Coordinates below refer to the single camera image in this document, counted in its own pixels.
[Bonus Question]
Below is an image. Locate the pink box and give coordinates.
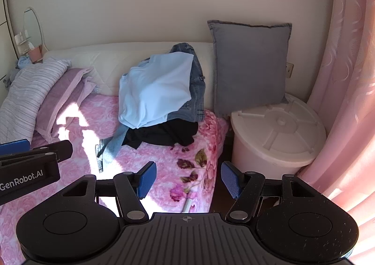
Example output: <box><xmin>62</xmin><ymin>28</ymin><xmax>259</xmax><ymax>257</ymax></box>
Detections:
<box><xmin>28</xmin><ymin>45</ymin><xmax>43</xmax><ymax>63</ymax></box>

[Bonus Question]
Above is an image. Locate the grey patterned strap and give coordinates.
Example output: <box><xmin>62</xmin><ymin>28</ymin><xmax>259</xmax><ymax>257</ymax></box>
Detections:
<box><xmin>96</xmin><ymin>139</ymin><xmax>105</xmax><ymax>172</ymax></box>

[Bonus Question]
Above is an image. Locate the pink curtain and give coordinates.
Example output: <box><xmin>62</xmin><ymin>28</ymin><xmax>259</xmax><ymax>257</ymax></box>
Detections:
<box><xmin>297</xmin><ymin>0</ymin><xmax>375</xmax><ymax>262</ymax></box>

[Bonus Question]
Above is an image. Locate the white lidded bin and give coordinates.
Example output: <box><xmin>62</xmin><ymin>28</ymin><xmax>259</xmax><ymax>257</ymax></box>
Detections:
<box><xmin>230</xmin><ymin>93</ymin><xmax>326</xmax><ymax>179</ymax></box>

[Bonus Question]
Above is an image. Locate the grey pillow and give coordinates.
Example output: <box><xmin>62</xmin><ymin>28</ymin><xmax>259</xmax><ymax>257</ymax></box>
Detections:
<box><xmin>207</xmin><ymin>20</ymin><xmax>293</xmax><ymax>119</ymax></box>

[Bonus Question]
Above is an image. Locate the purple pillow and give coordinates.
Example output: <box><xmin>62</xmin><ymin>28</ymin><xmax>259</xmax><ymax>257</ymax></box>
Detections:
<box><xmin>35</xmin><ymin>67</ymin><xmax>97</xmax><ymax>143</ymax></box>

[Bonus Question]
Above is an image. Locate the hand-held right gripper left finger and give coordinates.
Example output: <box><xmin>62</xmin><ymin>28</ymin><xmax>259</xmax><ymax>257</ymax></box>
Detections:
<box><xmin>62</xmin><ymin>161</ymin><xmax>157</xmax><ymax>224</ymax></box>

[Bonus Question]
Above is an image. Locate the oval mirror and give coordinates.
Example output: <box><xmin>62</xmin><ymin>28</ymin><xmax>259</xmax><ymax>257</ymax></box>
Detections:
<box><xmin>23</xmin><ymin>7</ymin><xmax>46</xmax><ymax>53</ymax></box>

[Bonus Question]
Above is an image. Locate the dark grey cloth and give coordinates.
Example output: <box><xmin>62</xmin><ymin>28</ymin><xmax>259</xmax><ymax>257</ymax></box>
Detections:
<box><xmin>2</xmin><ymin>69</ymin><xmax>19</xmax><ymax>88</ymax></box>

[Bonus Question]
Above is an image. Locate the pale striped duvet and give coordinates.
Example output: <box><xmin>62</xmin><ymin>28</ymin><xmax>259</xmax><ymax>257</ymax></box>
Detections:
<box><xmin>0</xmin><ymin>58</ymin><xmax>72</xmax><ymax>144</ymax></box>

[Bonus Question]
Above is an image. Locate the light blue sweater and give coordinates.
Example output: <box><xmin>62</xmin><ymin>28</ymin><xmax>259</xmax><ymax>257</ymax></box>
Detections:
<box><xmin>118</xmin><ymin>51</ymin><xmax>194</xmax><ymax>129</ymax></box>

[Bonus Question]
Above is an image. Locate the pink floral blanket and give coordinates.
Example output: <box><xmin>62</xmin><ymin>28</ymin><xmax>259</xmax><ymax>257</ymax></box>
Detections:
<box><xmin>0</xmin><ymin>94</ymin><xmax>229</xmax><ymax>257</ymax></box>

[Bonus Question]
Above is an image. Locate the cream wardrobe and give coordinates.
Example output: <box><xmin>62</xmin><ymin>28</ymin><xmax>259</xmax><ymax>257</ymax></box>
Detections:
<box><xmin>0</xmin><ymin>0</ymin><xmax>18</xmax><ymax>84</ymax></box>

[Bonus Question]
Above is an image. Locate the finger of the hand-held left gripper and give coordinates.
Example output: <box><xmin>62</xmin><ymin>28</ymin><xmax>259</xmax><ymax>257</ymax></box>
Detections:
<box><xmin>0</xmin><ymin>139</ymin><xmax>31</xmax><ymax>154</ymax></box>
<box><xmin>0</xmin><ymin>140</ymin><xmax>73</xmax><ymax>166</ymax></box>

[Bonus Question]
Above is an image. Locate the grey-blue garment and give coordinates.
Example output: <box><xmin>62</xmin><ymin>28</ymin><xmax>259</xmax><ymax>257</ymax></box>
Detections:
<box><xmin>102</xmin><ymin>123</ymin><xmax>127</xmax><ymax>164</ymax></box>

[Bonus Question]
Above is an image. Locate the black garment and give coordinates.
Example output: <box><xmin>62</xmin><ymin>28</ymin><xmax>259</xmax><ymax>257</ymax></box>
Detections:
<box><xmin>121</xmin><ymin>119</ymin><xmax>199</xmax><ymax>150</ymax></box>

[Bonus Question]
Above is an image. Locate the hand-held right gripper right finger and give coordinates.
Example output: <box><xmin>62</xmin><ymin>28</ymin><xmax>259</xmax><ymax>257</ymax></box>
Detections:
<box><xmin>221</xmin><ymin>161</ymin><xmax>315</xmax><ymax>224</ymax></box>

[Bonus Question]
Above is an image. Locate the small white holder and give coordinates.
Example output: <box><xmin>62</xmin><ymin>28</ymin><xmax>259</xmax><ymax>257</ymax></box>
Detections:
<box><xmin>15</xmin><ymin>31</ymin><xmax>31</xmax><ymax>47</ymax></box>

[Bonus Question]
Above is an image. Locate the white padded headboard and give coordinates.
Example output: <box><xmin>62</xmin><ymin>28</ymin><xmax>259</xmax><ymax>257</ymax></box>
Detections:
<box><xmin>42</xmin><ymin>42</ymin><xmax>216</xmax><ymax>107</ymax></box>

